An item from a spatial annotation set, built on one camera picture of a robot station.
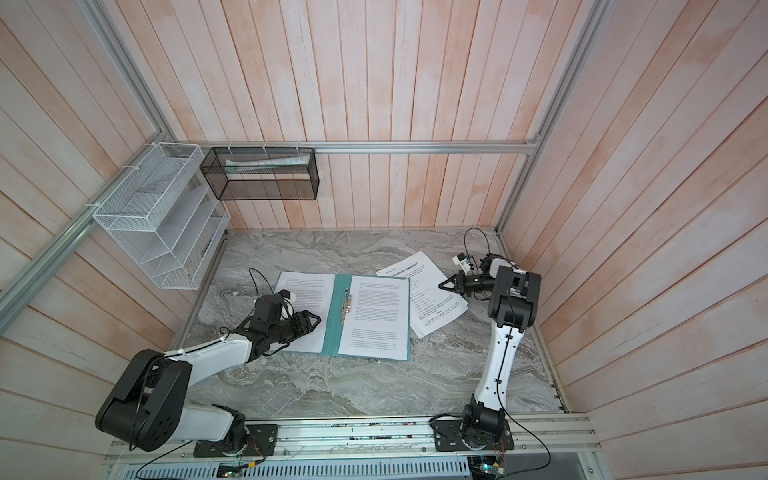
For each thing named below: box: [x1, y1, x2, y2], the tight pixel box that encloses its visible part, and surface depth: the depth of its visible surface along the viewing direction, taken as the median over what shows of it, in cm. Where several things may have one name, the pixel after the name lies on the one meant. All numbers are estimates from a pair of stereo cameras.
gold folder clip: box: [341, 287, 352, 326], surface depth 99 cm
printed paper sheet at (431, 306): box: [376, 250, 469, 339], surface depth 103 cm
